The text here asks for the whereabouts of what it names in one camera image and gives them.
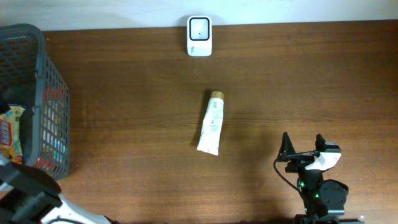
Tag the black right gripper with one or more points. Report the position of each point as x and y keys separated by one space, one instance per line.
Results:
x=298 y=163

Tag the white tube with gold cap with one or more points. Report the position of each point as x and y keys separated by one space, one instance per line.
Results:
x=209 y=141

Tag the yellow snack bag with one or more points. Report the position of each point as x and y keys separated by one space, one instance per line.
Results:
x=10 y=140

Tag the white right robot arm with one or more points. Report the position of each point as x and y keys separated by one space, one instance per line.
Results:
x=323 y=200

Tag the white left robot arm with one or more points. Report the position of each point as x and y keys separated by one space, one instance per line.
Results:
x=36 y=198

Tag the white barcode scanner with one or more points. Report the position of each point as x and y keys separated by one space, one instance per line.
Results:
x=199 y=36

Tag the grey plastic mesh basket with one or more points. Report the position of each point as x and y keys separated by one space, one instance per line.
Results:
x=30 y=79

